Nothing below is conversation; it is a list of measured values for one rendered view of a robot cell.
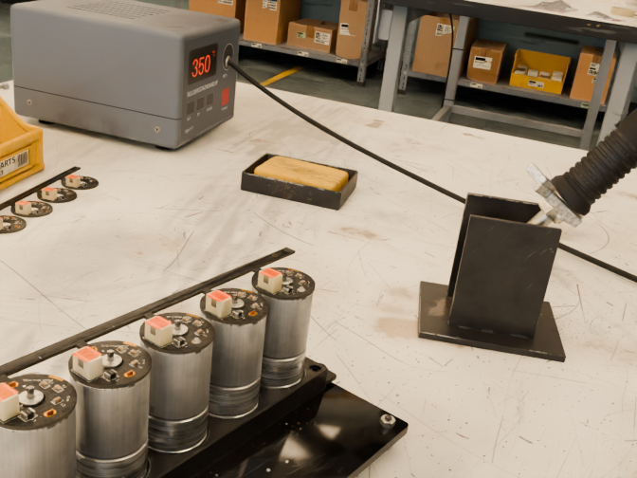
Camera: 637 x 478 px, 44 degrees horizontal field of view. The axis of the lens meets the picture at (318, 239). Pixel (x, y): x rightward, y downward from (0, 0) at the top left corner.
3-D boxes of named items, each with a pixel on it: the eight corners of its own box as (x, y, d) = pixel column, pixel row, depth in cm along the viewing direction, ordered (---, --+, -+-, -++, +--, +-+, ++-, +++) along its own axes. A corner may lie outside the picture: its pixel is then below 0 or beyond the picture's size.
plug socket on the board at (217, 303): (236, 311, 28) (237, 295, 28) (219, 320, 27) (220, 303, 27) (220, 303, 28) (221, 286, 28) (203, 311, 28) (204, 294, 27)
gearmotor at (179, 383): (219, 450, 29) (228, 329, 27) (169, 483, 27) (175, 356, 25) (172, 420, 30) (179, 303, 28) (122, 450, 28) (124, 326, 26)
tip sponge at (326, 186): (355, 187, 60) (358, 168, 59) (338, 211, 55) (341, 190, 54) (264, 169, 61) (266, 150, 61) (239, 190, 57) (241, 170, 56)
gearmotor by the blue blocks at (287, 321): (312, 389, 33) (327, 281, 31) (275, 413, 31) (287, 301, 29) (268, 364, 34) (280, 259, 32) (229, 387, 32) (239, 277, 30)
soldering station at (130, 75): (235, 125, 71) (244, 18, 68) (177, 158, 61) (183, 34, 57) (90, 96, 75) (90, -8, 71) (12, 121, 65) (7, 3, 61)
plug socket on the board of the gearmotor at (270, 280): (285, 287, 30) (287, 272, 30) (271, 294, 29) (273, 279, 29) (269, 280, 30) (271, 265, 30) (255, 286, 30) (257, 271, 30)
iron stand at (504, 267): (500, 411, 41) (652, 295, 38) (382, 306, 40) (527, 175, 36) (493, 351, 47) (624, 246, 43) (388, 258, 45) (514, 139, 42)
